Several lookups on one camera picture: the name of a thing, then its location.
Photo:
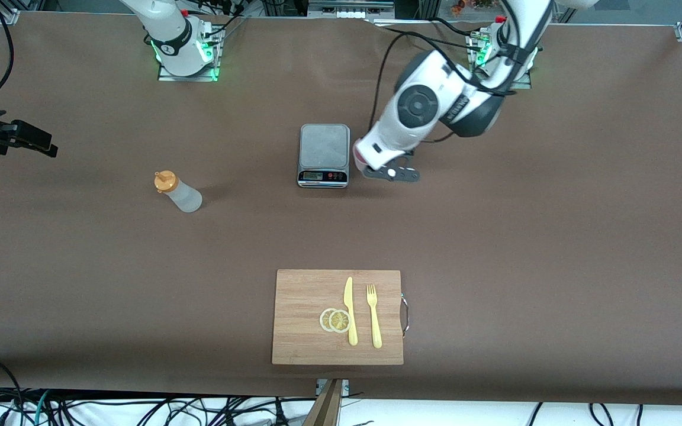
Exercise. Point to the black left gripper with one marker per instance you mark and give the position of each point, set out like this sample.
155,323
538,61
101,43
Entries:
410,152

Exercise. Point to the pink plastic cup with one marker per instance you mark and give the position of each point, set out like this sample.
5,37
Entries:
357,157

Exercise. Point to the clear sauce bottle orange cap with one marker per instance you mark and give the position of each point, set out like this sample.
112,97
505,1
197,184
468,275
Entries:
182,194

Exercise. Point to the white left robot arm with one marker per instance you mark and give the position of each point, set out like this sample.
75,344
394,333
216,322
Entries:
418,106

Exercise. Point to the silver digital kitchen scale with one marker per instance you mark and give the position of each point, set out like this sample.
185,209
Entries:
324,148

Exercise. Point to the brown table cover sheet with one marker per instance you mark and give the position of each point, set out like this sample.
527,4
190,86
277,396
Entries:
80,284

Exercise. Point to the yellow plastic knife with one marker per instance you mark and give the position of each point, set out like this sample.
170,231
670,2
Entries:
350,313

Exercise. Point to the yellow plastic fork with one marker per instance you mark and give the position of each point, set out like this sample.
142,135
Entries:
375,322

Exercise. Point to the lemon slice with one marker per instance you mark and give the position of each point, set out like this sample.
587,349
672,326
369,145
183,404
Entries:
340,321
323,320

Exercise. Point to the bamboo cutting board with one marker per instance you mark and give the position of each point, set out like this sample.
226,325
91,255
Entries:
299,343

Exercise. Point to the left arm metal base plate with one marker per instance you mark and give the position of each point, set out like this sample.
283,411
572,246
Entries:
476,50

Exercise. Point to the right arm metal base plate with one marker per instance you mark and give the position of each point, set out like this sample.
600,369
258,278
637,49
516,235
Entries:
166,77

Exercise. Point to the small metal table bracket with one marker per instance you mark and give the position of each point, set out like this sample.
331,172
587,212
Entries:
346,386

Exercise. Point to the wooden post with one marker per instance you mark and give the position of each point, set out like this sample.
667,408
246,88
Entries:
324,408

